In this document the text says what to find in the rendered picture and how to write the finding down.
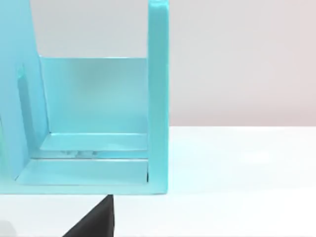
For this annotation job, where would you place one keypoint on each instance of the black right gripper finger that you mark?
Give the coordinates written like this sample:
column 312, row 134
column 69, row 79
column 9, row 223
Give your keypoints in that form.
column 100, row 219

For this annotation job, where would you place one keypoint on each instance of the light blue rack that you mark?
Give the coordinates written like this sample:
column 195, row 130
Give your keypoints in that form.
column 98, row 111

